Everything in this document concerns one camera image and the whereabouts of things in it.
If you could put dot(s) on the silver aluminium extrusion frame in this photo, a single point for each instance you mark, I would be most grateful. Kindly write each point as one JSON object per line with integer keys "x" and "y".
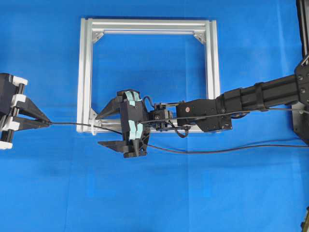
{"x": 168, "y": 59}

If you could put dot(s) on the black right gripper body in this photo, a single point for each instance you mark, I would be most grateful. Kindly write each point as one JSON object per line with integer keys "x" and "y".
{"x": 135, "y": 134}

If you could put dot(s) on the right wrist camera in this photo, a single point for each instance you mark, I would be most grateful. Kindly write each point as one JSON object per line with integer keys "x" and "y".
{"x": 160, "y": 117}

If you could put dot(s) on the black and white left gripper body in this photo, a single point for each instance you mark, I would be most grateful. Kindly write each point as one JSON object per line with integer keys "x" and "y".
{"x": 11, "y": 93}

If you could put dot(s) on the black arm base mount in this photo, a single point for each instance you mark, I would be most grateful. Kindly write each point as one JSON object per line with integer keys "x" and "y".
{"x": 301, "y": 117}

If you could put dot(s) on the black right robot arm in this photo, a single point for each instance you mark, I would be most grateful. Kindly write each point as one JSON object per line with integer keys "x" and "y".
{"x": 208, "y": 115}

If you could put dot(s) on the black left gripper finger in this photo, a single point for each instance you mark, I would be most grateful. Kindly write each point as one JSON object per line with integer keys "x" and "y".
{"x": 27, "y": 124}
{"x": 28, "y": 108}

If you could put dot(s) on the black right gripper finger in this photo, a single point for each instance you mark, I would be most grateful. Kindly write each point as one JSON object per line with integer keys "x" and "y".
{"x": 113, "y": 145}
{"x": 113, "y": 107}

